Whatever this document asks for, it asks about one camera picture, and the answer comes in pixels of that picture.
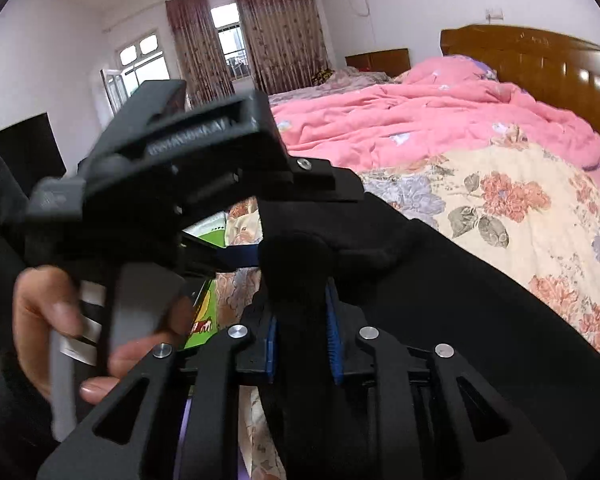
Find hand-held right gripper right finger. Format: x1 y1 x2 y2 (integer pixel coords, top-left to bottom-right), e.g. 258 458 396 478
324 282 553 480

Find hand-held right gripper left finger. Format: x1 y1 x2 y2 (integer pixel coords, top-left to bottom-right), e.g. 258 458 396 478
36 305 281 480

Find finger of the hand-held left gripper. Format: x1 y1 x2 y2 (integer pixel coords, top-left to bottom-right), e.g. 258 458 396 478
180 234 262 277
240 156 366 204

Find black pants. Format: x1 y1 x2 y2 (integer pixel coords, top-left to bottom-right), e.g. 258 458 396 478
250 199 600 480

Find person's left hand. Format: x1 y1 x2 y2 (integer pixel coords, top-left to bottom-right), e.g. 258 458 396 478
12 266 196 406

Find green printed box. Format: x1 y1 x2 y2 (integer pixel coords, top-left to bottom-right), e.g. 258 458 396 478
181 212 229 352

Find white framed window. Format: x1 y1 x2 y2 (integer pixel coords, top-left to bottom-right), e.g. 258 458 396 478
100 34 172 117

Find grey patterned blanket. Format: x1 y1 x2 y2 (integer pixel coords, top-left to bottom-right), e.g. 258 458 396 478
269 67 397 107

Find brown patterned curtain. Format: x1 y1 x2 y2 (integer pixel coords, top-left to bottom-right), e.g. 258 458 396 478
230 0 331 95
165 0 219 107

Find pink quilt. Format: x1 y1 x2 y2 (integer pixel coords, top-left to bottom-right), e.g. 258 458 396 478
269 55 600 196

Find small wooden headboard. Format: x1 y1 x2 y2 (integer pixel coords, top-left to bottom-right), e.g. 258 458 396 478
345 48 411 79

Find window between curtains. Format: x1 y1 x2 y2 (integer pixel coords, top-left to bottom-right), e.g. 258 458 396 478
210 2 252 82

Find black television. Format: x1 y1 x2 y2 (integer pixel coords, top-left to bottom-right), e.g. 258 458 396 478
0 112 67 196

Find floral bed sheet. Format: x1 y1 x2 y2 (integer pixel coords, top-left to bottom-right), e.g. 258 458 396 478
215 132 600 480

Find purple pillow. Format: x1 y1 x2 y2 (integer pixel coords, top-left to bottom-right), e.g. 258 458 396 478
472 57 499 82

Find large wooden bed headboard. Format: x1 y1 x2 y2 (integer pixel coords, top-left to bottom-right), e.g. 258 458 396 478
440 24 600 153

